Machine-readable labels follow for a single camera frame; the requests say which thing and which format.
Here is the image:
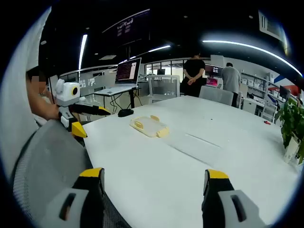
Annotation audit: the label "black desk cables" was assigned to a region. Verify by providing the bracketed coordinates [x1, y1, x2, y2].
[109, 91, 140, 114]

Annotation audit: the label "white storage shelves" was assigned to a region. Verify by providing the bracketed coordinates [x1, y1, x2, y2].
[240, 72, 269, 96]

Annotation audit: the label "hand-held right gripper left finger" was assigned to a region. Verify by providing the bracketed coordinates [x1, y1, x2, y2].
[39, 167, 106, 228]

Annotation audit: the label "white frame chair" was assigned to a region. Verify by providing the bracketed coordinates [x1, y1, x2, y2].
[147, 74, 181, 104]

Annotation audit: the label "grey mesh office chair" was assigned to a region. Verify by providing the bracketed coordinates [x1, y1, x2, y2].
[11, 118, 131, 228]

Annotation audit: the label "clear box with yellow buckles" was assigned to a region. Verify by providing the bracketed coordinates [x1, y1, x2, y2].
[129, 114, 170, 138]

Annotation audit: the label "black computer mouse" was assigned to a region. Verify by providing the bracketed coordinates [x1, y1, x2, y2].
[117, 108, 134, 118]

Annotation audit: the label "dark monitor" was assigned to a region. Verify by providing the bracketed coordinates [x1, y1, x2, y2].
[204, 64, 224, 78]

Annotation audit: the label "silver laptop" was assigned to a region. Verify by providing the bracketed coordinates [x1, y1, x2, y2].
[94, 57, 143, 96]

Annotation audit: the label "long ceiling light strip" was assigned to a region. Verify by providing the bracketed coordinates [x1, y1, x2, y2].
[201, 39, 303, 77]

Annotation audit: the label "hanging dark ceiling screen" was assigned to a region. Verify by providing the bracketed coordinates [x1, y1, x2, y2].
[102, 9, 152, 46]

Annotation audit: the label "pink-lit screen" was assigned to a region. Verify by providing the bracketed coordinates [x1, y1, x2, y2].
[206, 76, 219, 87]

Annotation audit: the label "green potted plant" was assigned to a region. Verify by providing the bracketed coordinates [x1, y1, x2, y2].
[275, 96, 304, 165]

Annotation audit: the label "black-legged standing desk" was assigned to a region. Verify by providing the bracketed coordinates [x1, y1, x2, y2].
[94, 85, 143, 115]

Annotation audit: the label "white plant pot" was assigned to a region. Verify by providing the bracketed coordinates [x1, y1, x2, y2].
[283, 136, 301, 164]

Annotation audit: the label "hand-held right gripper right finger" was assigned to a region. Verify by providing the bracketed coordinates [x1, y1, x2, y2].
[201, 169, 266, 228]

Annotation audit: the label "ceiling air vent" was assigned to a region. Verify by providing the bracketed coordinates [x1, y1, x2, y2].
[258, 10, 286, 39]

